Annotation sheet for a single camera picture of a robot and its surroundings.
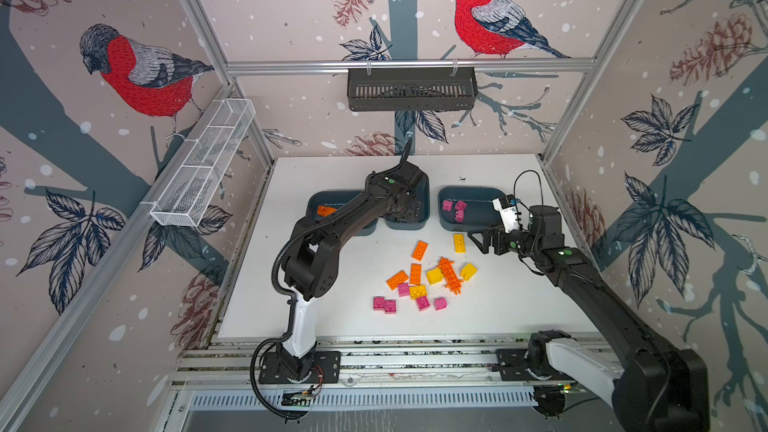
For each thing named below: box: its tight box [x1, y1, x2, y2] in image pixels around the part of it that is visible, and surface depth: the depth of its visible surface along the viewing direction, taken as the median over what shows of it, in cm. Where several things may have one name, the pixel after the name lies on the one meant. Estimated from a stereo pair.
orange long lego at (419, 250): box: [411, 240, 429, 261], surface depth 97 cm
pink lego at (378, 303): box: [373, 296, 385, 311], surface depth 85 cm
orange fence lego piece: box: [438, 257, 464, 295], surface depth 90 cm
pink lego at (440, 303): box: [434, 297, 448, 311], surface depth 85 cm
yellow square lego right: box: [460, 263, 478, 282], surface depth 92 cm
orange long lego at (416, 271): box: [409, 263, 423, 285], surface depth 92 cm
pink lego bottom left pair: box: [384, 299, 397, 314], surface depth 85 cm
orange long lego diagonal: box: [386, 270, 409, 290], surface depth 90 cm
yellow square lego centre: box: [427, 268, 443, 285], surface depth 90 cm
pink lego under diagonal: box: [398, 282, 410, 297], surface depth 87 cm
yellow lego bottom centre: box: [410, 285, 427, 300], surface depth 87 cm
